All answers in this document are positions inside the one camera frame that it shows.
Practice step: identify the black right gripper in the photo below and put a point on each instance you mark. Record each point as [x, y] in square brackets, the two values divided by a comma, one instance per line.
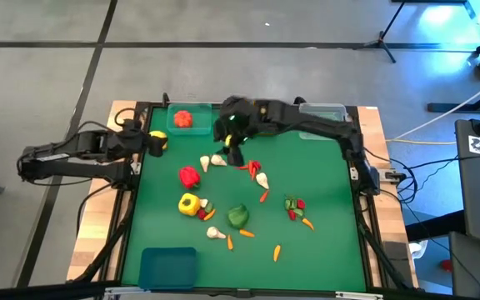
[240, 131]

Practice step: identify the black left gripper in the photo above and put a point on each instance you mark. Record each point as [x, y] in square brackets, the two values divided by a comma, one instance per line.
[136, 141]

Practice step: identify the yellow lemon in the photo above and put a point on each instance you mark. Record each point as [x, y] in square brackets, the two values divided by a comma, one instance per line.
[228, 140]

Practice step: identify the yellow bell pepper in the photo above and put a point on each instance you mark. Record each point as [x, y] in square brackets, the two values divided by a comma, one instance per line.
[160, 135]
[188, 205]

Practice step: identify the red chili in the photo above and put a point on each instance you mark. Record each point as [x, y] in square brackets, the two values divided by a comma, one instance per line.
[244, 168]
[257, 165]
[251, 170]

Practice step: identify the red bell pepper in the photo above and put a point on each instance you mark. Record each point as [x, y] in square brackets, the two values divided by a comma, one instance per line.
[189, 177]

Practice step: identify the small white garlic bulb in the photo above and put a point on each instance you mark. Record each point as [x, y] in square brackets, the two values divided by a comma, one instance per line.
[203, 203]

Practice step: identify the green bell pepper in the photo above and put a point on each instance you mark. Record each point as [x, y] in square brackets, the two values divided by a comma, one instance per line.
[238, 216]

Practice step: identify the small red pepper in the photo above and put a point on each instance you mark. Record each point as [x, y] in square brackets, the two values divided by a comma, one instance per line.
[301, 204]
[292, 215]
[201, 214]

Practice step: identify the large white garlic bulb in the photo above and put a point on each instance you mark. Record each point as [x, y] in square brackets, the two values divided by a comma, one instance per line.
[213, 232]

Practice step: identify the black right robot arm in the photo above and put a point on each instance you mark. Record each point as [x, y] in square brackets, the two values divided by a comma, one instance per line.
[327, 125]

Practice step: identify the teal translucent basket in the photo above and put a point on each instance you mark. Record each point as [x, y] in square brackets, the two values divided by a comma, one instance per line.
[198, 125]

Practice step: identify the orange-red chili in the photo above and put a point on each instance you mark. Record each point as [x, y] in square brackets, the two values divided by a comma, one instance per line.
[263, 196]

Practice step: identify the long orange chili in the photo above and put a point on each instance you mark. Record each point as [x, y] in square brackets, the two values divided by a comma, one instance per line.
[246, 233]

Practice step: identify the short orange pepper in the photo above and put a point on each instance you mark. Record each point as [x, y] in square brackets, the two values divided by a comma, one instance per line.
[230, 243]

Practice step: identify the clear plastic basket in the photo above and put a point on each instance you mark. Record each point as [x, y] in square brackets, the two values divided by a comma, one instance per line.
[323, 110]

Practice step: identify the dark teal basket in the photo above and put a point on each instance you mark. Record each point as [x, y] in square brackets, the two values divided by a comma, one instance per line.
[167, 268]

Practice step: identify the green table mat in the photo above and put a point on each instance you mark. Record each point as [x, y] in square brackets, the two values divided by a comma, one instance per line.
[327, 258]

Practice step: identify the grey power box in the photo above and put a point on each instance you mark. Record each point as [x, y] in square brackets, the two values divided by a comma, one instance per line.
[390, 176]

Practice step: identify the black tripod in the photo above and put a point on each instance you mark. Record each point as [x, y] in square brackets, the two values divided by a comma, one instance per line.
[381, 41]

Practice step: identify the black stand foot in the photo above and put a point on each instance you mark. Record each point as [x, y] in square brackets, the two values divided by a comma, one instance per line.
[452, 107]

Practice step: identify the small red object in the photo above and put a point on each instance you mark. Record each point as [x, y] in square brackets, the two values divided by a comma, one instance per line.
[446, 265]

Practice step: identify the grey cabinet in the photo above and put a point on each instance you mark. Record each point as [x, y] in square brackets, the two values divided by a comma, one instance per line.
[477, 266]

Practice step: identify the silver arm base bracket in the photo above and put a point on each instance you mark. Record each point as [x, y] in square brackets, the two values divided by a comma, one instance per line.
[353, 173]
[136, 168]

